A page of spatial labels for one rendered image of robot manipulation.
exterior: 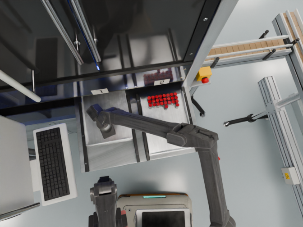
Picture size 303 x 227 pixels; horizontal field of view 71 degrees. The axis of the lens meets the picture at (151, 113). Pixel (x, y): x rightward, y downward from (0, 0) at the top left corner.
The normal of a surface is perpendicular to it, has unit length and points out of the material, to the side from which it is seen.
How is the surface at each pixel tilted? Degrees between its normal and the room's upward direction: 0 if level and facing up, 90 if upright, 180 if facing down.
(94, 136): 0
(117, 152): 0
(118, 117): 42
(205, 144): 51
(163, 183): 0
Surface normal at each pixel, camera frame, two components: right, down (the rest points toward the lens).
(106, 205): 0.06, -0.83
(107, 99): 0.04, -0.25
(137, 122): -0.57, 0.25
